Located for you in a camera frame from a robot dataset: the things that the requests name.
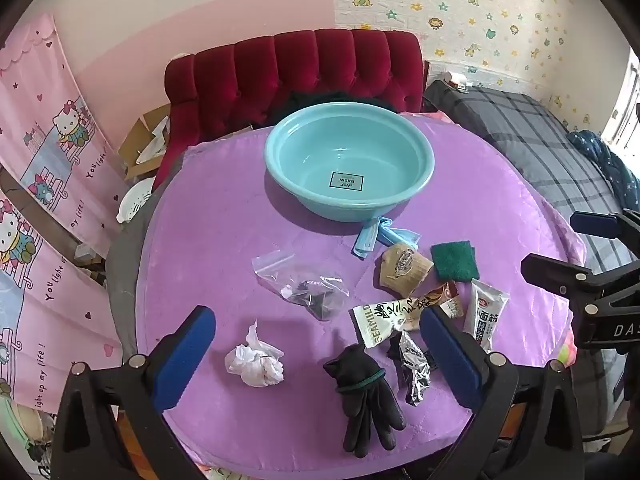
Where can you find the red tufted velvet sofa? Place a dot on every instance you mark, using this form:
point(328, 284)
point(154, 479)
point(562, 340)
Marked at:
point(300, 70)

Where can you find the clear zip bag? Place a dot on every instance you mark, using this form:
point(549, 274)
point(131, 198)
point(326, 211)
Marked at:
point(300, 280)

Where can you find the grey table cloth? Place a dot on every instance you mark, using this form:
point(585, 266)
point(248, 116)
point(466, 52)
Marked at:
point(125, 280)

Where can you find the white paper sheet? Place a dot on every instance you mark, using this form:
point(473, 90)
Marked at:
point(155, 140)

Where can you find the yellow green ball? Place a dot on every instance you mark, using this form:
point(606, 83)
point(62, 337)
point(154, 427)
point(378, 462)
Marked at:
point(566, 354)

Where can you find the white snack packet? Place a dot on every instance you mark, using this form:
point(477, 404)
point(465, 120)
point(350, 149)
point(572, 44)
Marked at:
point(482, 310)

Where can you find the green scouring pad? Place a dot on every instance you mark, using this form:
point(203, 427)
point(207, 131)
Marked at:
point(455, 260)

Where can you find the white tissue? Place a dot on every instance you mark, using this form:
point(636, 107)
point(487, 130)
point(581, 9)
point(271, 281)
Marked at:
point(255, 365)

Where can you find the blue star print garment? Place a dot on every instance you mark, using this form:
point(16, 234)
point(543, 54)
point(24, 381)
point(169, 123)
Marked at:
point(600, 155)

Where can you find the window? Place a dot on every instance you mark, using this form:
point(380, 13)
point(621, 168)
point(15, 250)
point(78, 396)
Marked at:
point(622, 105)

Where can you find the brown snack packet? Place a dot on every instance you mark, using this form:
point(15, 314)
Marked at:
point(400, 270)

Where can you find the pink cartoon cat curtain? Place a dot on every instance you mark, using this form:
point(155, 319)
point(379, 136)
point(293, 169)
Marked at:
point(40, 185)

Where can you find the pink patterned cloth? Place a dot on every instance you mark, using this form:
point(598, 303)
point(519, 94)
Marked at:
point(435, 116)

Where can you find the cream oat snack packet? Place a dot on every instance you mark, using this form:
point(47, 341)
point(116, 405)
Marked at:
point(372, 322)

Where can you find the black glove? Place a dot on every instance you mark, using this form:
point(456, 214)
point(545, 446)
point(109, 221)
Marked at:
point(360, 390)

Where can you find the light blue plastic basin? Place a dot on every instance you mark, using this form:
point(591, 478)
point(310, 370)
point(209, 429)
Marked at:
point(310, 160)

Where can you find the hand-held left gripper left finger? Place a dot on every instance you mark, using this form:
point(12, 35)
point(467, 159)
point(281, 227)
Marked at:
point(185, 355)

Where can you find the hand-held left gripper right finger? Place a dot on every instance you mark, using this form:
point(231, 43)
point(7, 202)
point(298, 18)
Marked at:
point(450, 360)

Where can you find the grey plaid bed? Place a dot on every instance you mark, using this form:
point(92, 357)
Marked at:
point(525, 125)

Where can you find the silver foil wrapper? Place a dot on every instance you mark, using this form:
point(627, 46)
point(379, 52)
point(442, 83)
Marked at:
point(412, 375)

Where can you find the blue face mask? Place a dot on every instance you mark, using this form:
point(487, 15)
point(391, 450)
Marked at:
point(367, 240)

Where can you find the brown cardboard box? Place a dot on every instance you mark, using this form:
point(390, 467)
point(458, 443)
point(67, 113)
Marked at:
point(132, 145)

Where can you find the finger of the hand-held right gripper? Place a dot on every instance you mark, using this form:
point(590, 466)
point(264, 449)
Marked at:
point(555, 270)
point(592, 223)

